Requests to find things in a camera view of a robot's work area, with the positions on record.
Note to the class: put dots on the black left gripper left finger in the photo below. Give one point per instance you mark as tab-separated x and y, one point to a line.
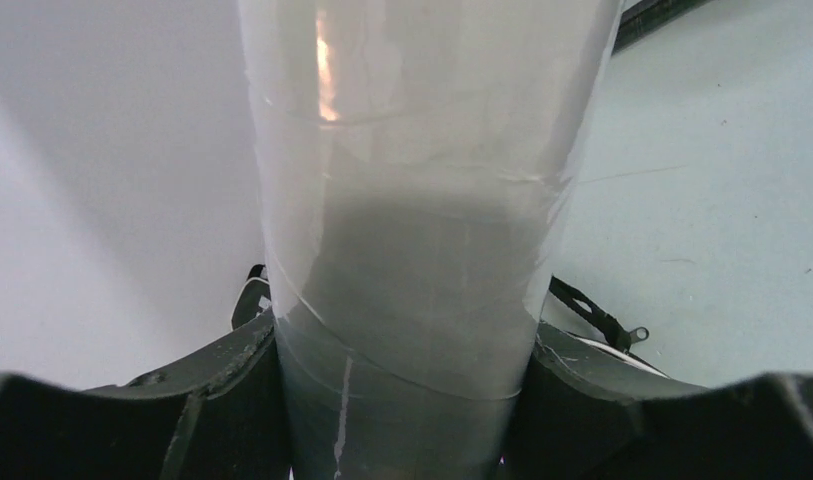
217	413

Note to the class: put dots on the black racket bag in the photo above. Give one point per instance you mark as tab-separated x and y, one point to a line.
254	300

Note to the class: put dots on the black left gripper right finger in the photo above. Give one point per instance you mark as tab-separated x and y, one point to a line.
584	414

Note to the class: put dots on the white shuttlecock tube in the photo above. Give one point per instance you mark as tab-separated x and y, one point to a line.
416	159

